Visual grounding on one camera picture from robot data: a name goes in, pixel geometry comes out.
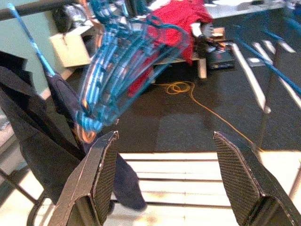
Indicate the white low table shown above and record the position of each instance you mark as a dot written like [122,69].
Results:
[202,68]

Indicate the white shelf unit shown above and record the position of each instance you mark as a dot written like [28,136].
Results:
[70,50]

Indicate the navy blue shirt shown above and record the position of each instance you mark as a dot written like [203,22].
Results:
[62,94]

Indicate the red cloth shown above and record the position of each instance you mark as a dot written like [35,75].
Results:
[181,18]

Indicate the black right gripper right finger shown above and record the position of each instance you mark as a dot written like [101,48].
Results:
[254,188]

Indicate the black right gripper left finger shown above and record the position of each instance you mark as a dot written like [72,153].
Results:
[80,183]

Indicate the black cloth garment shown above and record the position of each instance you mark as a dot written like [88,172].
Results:
[30,122]

